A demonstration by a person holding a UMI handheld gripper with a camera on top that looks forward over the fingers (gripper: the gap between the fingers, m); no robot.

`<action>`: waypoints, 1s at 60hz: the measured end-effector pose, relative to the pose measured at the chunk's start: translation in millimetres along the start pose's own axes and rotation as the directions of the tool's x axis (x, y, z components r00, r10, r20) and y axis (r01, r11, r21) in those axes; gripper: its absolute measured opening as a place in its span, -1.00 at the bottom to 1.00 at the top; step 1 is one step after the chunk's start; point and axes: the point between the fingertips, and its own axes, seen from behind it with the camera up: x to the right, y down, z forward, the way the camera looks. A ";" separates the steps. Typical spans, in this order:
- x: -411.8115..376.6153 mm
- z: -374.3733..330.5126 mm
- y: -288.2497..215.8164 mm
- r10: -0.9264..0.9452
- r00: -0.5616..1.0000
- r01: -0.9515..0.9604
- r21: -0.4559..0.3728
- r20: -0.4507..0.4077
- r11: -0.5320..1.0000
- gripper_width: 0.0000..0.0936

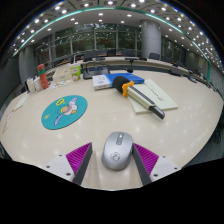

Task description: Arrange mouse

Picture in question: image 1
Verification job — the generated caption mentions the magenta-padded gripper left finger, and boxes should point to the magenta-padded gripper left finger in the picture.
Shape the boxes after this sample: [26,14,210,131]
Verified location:
[44,142,94,187]

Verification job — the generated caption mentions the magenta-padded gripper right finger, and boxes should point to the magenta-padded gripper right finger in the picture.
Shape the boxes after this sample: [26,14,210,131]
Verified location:
[131,142,182,187]

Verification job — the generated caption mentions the silver computer mouse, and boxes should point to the silver computer mouse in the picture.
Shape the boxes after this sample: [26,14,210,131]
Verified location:
[101,131,134,171]

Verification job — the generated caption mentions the round teal printed mouse pad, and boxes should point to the round teal printed mouse pad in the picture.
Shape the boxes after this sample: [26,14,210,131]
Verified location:
[40,94,89,131]

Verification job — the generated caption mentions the black foam-tipped microphone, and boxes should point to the black foam-tipped microphone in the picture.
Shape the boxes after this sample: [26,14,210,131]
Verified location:
[112,75,166,120]

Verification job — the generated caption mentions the pale green booklet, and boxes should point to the pale green booklet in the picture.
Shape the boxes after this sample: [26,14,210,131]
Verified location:
[127,78,179,115]

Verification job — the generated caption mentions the colourful sticker sheet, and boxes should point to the colourful sticker sheet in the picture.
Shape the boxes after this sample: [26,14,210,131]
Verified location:
[49,79,73,90]

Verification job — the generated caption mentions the red-printed paper leaflet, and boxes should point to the red-printed paper leaflet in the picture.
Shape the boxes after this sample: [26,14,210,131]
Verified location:
[1,109,16,134]

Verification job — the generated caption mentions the white paper leaflet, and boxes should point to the white paper leaflet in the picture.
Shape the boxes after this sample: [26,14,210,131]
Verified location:
[13,93,31,112]

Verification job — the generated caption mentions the short white cup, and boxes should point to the short white cup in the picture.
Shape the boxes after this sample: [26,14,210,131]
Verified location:
[33,77,43,92]

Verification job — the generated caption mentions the blue and white book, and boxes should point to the blue and white book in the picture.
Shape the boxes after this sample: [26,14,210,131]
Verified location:
[92,72,145,92]

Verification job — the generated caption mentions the white cardboard box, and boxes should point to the white cardboard box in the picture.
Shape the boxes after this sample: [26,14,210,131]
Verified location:
[52,66,73,83]

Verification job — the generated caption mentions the green-printed paper cup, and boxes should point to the green-printed paper cup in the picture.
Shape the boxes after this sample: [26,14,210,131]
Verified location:
[68,63,82,82]

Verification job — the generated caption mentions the tall white cup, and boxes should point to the tall white cup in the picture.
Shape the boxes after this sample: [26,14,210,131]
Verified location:
[25,78,36,94]

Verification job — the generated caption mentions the red drink bottle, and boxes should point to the red drink bottle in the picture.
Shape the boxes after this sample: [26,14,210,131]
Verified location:
[36,63,50,90]

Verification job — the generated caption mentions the black conference microphone console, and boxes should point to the black conference microphone console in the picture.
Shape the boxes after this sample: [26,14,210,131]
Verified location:
[82,63,134,80]

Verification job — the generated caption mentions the group of office chairs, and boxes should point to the group of office chairs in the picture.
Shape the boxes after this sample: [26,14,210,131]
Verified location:
[71,49,201,84]

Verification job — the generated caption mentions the group of ceiling lights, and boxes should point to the group of ceiling lights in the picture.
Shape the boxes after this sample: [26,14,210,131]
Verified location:
[11,0,223,64]

